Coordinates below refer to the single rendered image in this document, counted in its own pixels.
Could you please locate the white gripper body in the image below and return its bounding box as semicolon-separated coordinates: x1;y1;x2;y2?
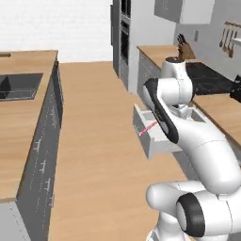
177;104;198;122

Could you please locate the pink straw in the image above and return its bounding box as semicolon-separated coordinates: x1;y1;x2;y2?
138;120;159;137

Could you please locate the open grey drawer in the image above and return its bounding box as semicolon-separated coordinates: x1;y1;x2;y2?
132;103;209;160

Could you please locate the black hob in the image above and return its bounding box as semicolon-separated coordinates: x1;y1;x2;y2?
184;61;237;97

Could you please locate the grey base cabinet run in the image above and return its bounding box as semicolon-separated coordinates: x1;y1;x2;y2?
137;51;163;99

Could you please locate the wooden knife block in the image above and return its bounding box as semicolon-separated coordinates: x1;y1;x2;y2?
176;33;197;61

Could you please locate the hanging wooden ladle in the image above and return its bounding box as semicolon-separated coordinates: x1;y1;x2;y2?
228;29;239;59

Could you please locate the hanging wooden spoon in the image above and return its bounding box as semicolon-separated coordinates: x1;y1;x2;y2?
218;25;227;49

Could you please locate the tall pale grey cabinet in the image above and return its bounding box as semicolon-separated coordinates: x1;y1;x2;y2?
127;0;177;95

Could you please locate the dark built-in oven stack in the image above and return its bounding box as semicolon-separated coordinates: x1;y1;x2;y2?
110;0;132;91

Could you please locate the grey island cabinet run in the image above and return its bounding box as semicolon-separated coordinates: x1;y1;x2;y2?
15;58;64;241

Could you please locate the dark grey sink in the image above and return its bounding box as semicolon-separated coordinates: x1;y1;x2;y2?
0;72;44;103

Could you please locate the wooden utensil rail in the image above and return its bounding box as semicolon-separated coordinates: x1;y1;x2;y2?
224;21;241;28

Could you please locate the grey wall cupboard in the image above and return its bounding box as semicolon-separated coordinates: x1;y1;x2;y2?
153;0;217;25

